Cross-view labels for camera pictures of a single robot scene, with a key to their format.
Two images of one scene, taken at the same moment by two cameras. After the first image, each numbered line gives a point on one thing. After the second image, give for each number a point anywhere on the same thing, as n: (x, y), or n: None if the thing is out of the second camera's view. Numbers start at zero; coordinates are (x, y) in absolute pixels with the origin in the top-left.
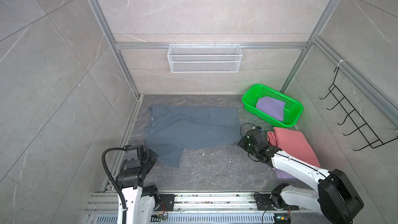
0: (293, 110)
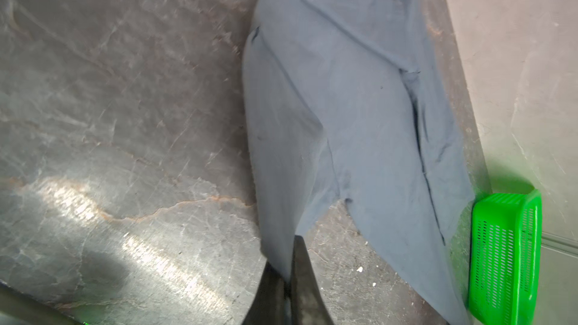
0: (505, 258)
